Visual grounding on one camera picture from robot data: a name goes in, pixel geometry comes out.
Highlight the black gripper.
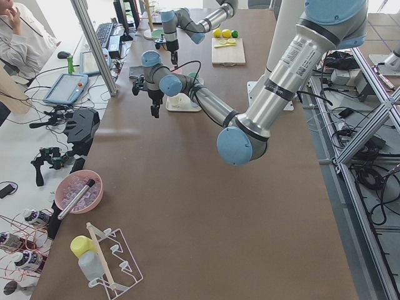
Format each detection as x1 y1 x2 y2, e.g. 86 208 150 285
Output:
155 32 178 66
132 74 163 118

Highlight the pink plastic cup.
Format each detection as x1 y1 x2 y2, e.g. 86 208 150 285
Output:
171 67 182 74

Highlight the cream plastic cup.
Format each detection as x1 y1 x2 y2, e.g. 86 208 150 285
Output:
169 95 181 108

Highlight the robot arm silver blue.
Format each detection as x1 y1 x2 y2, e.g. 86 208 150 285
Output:
161 0 238 66
132 1 368 166

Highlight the cream rabbit tray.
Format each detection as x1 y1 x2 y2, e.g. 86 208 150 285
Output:
163 78 202 113

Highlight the green bowl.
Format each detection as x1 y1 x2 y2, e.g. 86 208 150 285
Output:
151 28 164 40

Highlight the wooden cup stand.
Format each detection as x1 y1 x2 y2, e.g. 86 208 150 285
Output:
139 0 154 41

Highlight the grey folded cloth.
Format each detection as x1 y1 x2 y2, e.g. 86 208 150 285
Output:
129 66 144 79

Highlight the whole yellow lemon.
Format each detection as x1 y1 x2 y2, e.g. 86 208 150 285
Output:
212 28 221 38
221 29 232 39

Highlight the yellow plastic knife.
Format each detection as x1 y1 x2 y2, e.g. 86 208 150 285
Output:
213 43 236 49

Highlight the wooden cutting board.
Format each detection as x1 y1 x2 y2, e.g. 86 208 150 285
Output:
211 38 246 66

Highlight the green lime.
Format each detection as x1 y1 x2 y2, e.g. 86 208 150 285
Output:
231 30 239 38

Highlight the black keyboard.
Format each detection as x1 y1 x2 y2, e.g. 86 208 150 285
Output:
96 22 113 48

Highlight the blue teach pendant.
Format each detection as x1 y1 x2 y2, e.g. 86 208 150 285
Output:
79 49 111 76
43 74 89 104

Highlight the metal muddler in bowl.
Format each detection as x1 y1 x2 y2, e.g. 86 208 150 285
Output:
57 179 96 221

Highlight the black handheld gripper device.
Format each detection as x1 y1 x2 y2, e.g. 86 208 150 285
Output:
31 147 74 187

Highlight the pink bowl with ice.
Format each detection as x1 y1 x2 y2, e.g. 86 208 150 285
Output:
54 169 104 215

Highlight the seated person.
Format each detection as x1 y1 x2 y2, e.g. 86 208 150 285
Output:
1 1 61 81

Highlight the yellow cup on rack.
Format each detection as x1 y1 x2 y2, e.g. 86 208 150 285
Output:
70 236 98 258

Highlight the purple label bottle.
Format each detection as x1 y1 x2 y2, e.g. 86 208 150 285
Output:
22 209 50 228

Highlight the clear cup on rack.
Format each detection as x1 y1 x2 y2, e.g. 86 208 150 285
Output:
78 251 104 281

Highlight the aluminium frame post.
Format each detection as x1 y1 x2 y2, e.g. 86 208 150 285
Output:
70 0 118 96

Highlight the white wire cup rack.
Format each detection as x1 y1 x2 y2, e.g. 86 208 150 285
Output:
86 222 144 299

